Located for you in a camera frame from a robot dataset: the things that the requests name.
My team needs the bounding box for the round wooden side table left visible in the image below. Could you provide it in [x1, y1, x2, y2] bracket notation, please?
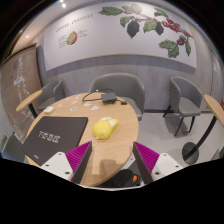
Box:
[16, 90, 43, 118]

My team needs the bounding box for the round wooden main table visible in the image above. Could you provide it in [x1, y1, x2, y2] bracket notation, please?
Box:
[25, 92, 140, 188]

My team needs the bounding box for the grey chair right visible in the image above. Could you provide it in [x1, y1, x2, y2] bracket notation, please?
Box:
[164, 76, 202, 131]

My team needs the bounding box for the round wooden side table right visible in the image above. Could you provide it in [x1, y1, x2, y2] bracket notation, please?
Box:
[182, 95, 224, 165]

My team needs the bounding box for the black power adapter box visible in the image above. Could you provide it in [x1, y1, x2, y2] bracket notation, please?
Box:
[101, 92, 117, 104]

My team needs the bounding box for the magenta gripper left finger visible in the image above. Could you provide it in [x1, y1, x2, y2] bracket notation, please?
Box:
[40, 140, 93, 185]

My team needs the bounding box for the yellow computer mouse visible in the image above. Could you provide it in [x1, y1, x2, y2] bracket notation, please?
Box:
[92, 117, 119, 140]

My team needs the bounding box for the black bag with orange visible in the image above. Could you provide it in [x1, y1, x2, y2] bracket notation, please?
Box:
[100, 169, 140, 188]

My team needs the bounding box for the round wooden side table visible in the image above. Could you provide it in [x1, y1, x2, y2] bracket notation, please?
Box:
[16, 90, 43, 118]
[182, 95, 224, 165]

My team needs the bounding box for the white small card box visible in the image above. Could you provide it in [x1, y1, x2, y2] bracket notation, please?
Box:
[44, 106, 55, 115]

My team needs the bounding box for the black cable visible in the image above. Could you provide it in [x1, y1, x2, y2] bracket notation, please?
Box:
[81, 88, 114, 102]

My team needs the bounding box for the grey armchair left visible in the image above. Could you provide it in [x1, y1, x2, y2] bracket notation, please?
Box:
[37, 80, 65, 111]

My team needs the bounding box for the grey armchair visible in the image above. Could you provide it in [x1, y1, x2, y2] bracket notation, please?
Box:
[89, 73, 145, 120]
[37, 80, 65, 111]

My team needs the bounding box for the grey armchair centre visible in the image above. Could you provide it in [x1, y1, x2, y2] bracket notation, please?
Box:
[89, 73, 145, 120]

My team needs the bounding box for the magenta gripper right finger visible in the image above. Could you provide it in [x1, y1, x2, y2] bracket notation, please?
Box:
[132, 141, 184, 185]

